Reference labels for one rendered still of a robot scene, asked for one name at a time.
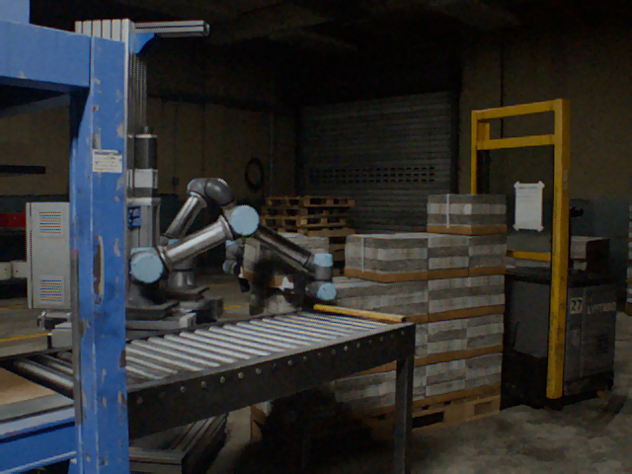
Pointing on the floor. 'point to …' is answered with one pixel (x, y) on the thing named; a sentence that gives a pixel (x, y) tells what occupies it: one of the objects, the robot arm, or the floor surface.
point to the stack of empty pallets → (305, 212)
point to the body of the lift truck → (579, 306)
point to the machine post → (99, 263)
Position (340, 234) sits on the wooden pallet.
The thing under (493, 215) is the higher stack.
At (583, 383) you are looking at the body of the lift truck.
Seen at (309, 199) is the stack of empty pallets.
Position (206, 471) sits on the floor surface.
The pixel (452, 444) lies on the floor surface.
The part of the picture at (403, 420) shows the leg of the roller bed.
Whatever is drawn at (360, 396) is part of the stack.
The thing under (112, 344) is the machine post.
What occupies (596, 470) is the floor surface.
